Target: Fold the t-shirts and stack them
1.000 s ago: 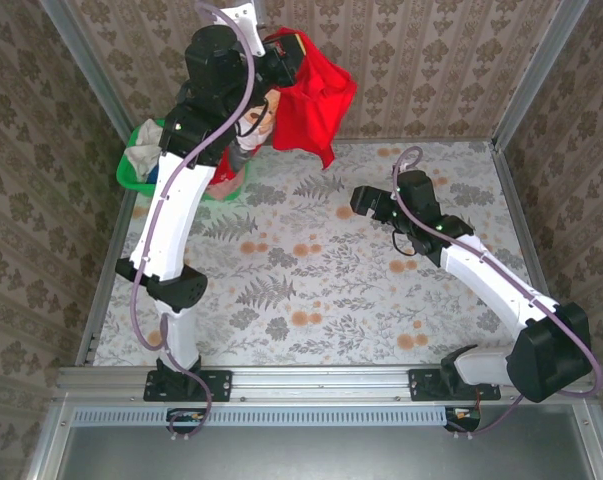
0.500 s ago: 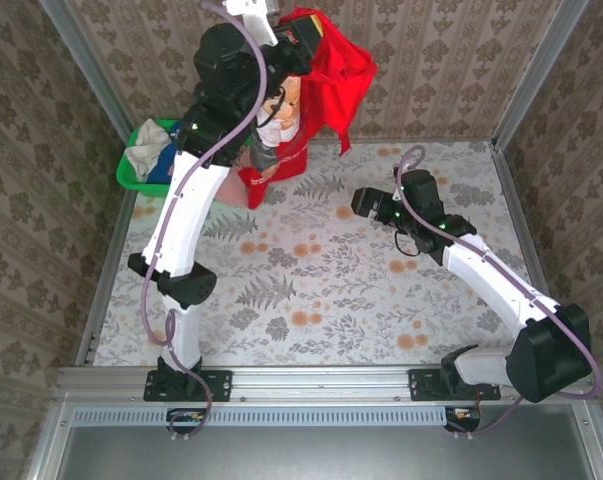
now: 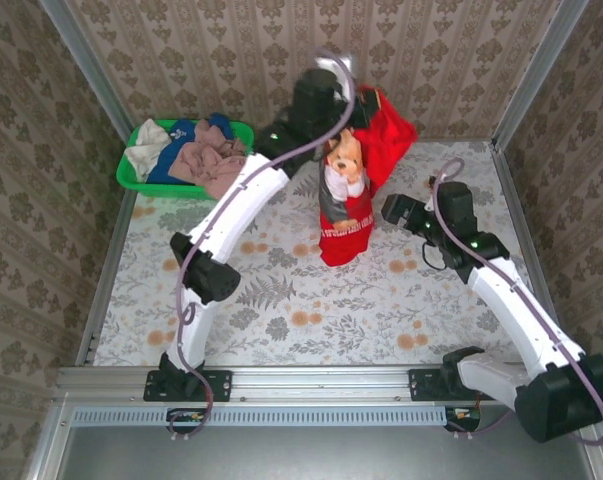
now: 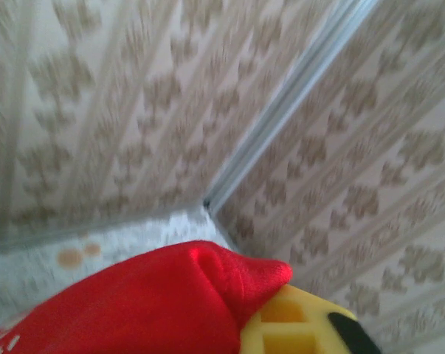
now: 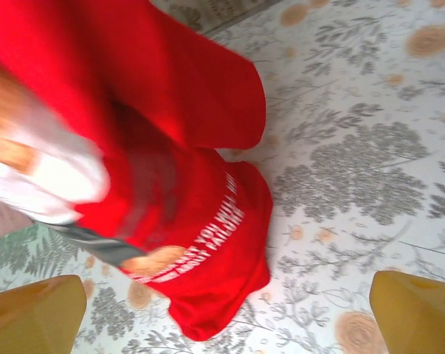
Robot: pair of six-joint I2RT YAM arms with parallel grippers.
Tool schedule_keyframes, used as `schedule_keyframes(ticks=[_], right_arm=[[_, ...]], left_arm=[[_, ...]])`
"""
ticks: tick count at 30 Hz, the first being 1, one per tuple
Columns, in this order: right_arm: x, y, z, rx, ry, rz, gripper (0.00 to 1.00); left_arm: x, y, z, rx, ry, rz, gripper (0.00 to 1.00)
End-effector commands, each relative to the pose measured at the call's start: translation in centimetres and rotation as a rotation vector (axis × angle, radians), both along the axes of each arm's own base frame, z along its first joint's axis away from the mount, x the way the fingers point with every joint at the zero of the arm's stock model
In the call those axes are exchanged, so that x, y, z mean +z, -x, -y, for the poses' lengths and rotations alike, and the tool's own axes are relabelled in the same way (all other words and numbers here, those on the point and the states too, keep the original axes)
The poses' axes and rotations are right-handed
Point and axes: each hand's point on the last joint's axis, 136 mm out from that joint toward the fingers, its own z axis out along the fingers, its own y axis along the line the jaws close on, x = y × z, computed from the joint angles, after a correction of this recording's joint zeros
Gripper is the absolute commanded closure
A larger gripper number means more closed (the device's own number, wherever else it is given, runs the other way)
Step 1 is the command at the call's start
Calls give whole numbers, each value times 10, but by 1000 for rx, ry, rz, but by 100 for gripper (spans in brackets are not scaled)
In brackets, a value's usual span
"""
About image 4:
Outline aluminium wall corner trim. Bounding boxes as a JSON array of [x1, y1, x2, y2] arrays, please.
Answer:
[[203, 0, 384, 218]]

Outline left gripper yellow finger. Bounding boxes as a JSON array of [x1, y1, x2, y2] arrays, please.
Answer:
[[240, 283, 384, 354]]

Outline red t-shirt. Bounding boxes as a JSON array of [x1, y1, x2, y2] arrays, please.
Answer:
[[0, 240, 294, 354]]

